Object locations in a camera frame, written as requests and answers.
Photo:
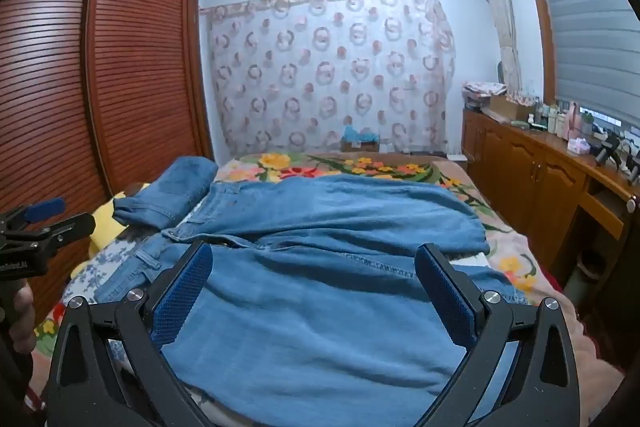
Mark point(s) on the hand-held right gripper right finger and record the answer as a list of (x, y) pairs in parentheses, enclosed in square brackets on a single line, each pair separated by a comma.
[(450, 297)]

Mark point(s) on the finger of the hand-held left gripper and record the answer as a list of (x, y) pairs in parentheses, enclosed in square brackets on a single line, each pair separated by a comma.
[(70, 227), (42, 209)]

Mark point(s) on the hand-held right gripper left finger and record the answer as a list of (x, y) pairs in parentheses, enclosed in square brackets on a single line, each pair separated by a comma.
[(182, 292)]

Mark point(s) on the light blue denim pants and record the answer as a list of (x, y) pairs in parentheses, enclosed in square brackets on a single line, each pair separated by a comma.
[(310, 307)]

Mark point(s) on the person's left forearm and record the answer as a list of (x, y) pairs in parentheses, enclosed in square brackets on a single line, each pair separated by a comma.
[(12, 382)]

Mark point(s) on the person's left hand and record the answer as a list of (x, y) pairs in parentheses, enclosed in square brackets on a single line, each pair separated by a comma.
[(22, 317)]

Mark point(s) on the yellow plush toy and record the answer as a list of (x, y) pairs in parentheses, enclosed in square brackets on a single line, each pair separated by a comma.
[(107, 227)]

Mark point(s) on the white blue floral sheet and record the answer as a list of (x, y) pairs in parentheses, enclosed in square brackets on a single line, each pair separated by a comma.
[(107, 262)]

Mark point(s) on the folded blue denim jeans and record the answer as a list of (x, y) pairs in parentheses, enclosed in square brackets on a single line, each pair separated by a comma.
[(170, 189)]

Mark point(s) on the long wooden cabinet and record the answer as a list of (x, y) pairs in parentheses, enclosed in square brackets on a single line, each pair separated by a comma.
[(530, 177)]

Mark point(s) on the dark waste bin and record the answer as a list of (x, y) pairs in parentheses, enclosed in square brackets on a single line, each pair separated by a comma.
[(592, 269)]

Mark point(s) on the brown louvered wooden wardrobe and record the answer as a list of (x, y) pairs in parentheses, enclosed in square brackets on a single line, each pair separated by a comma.
[(125, 57)]

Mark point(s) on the cardboard box with blue cloth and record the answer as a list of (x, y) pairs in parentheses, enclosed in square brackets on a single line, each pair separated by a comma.
[(360, 139)]

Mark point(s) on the pink tissue pack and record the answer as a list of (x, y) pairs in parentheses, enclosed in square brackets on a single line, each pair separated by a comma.
[(580, 146)]

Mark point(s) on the row of toiletry bottles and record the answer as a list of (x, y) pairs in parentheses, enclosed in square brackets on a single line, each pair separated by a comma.
[(550, 119)]

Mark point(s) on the stack of papers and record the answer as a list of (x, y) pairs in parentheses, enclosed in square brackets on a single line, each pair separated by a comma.
[(482, 94)]

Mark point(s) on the black grey handheld device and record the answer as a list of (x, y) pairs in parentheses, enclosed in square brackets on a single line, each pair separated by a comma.
[(631, 162), (606, 149)]

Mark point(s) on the pink bottle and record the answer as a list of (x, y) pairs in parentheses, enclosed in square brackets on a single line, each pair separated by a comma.
[(573, 119)]

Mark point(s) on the beige window curtain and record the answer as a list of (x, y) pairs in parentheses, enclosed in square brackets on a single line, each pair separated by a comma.
[(502, 22)]

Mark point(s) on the grey window blind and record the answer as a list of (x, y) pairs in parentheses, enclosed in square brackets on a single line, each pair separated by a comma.
[(585, 32)]

